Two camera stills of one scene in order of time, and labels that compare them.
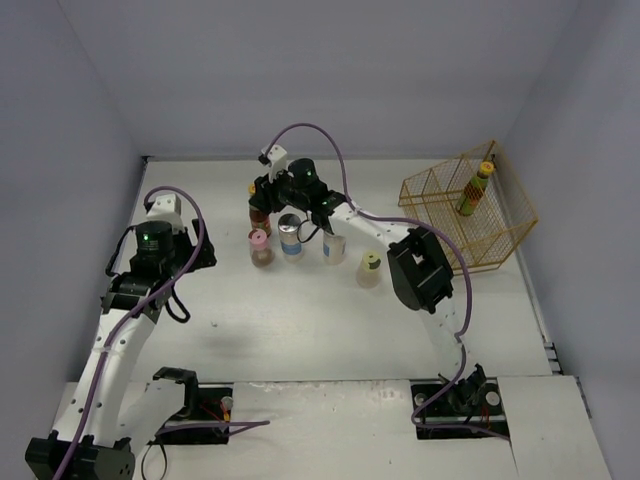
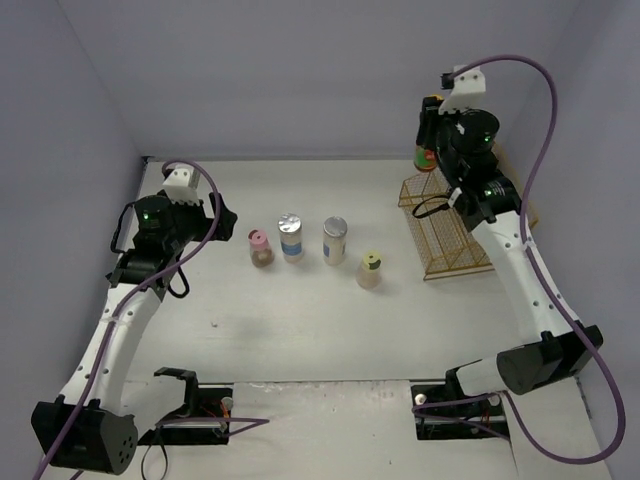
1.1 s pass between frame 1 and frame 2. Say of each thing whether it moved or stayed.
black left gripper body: moved
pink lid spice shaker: stayed
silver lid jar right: stayed
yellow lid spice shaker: stayed
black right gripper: moved
